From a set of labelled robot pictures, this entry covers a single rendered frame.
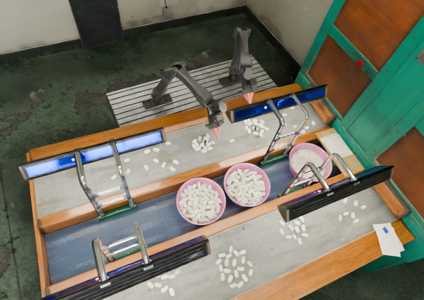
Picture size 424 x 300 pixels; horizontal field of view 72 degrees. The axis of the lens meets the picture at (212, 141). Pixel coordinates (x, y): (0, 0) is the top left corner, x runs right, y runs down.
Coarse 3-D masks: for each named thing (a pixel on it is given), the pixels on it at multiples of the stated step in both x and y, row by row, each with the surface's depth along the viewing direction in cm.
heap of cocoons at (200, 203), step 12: (192, 192) 162; (204, 192) 164; (216, 192) 164; (180, 204) 158; (192, 204) 159; (204, 204) 160; (216, 204) 160; (192, 216) 155; (204, 216) 157; (216, 216) 156
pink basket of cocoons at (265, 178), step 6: (234, 168) 173; (240, 168) 175; (246, 168) 175; (252, 168) 175; (258, 168) 173; (228, 174) 171; (258, 174) 174; (264, 174) 171; (264, 180) 172; (270, 186) 167; (264, 198) 164; (240, 204) 159; (258, 204) 160
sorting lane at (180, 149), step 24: (264, 120) 197; (288, 120) 199; (312, 120) 201; (216, 144) 182; (240, 144) 184; (264, 144) 186; (72, 168) 162; (96, 168) 164; (144, 168) 167; (168, 168) 169; (192, 168) 171; (48, 192) 153; (72, 192) 155; (96, 192) 156; (120, 192) 158
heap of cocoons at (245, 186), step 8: (232, 176) 171; (240, 176) 173; (248, 176) 174; (256, 176) 172; (232, 184) 170; (240, 184) 169; (248, 184) 169; (256, 184) 170; (232, 192) 167; (240, 192) 165; (248, 192) 167; (256, 192) 167; (264, 192) 168; (240, 200) 165; (248, 200) 165; (256, 200) 164
